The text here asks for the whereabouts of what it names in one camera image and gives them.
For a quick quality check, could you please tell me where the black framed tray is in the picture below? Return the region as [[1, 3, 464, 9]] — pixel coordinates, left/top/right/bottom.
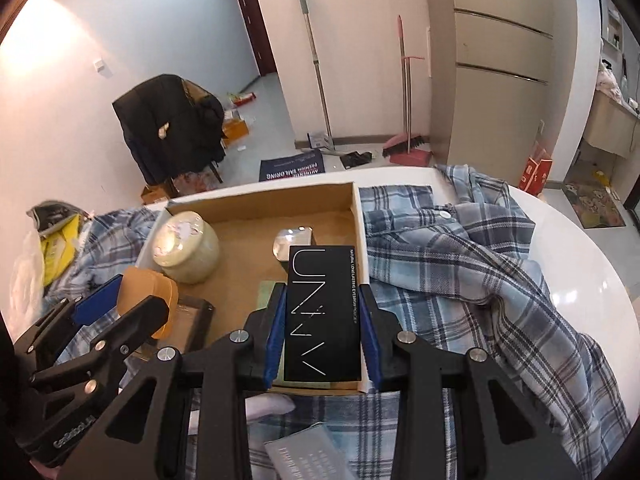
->
[[164, 295, 215, 354]]

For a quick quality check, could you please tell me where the white AUX remote control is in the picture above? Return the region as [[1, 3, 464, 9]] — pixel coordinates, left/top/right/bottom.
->
[[245, 393, 295, 424]]

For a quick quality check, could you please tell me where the green envelope pouch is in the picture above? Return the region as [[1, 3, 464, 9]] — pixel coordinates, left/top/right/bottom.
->
[[254, 282, 332, 391]]

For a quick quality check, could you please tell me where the round cream bear tin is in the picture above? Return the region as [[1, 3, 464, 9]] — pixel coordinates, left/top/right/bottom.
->
[[152, 210, 220, 284]]

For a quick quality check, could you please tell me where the black UNNY box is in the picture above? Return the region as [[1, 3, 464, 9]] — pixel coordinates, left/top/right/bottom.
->
[[283, 245, 361, 384]]

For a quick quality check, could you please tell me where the grey rectangular box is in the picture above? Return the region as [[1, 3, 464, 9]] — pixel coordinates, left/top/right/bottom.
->
[[265, 422, 357, 480]]

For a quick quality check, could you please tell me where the black box silver lid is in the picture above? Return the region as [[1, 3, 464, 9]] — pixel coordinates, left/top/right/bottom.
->
[[272, 226, 316, 263]]

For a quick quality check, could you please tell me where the person left hand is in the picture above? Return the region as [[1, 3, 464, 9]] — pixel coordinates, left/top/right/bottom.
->
[[29, 460, 61, 480]]

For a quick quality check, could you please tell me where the white plastic bag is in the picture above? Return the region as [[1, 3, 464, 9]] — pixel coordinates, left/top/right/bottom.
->
[[8, 232, 44, 323]]

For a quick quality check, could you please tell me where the yellow box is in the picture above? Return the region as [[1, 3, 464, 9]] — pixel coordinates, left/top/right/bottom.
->
[[40, 214, 82, 287]]

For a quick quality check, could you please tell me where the blue plaid shirt cloth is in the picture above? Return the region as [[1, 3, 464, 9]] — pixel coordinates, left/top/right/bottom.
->
[[41, 162, 630, 480]]

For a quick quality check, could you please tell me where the cardboard tray box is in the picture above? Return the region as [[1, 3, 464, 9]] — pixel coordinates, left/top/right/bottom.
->
[[136, 180, 371, 396]]

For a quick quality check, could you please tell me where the black jacket on chair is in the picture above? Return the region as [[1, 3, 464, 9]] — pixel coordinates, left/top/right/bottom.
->
[[112, 74, 226, 185]]

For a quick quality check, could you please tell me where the dark blue floor mat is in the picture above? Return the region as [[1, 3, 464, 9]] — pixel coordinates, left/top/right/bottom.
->
[[259, 150, 326, 182]]

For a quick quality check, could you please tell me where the pink broom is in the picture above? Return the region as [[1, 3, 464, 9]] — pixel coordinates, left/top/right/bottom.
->
[[382, 15, 431, 167]]

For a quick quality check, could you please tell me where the red gift bag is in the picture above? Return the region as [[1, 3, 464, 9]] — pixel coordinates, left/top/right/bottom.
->
[[518, 145, 552, 196]]

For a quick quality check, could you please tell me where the patterned floor mat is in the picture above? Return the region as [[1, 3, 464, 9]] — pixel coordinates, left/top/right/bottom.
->
[[562, 182, 626, 229]]

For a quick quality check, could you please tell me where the bathroom vanity cabinet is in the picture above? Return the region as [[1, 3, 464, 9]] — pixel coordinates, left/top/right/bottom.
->
[[584, 91, 639, 158]]

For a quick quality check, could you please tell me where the dark brown door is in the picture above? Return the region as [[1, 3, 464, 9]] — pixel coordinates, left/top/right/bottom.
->
[[238, 0, 277, 76]]

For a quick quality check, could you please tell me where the beige refrigerator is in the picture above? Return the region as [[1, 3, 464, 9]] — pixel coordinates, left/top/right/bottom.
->
[[426, 0, 553, 185]]

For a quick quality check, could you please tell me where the green handled mop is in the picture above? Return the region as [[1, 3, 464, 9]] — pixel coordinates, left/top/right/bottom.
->
[[298, 0, 343, 157]]

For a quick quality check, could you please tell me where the white wall switch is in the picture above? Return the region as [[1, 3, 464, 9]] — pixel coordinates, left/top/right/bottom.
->
[[93, 58, 106, 73]]

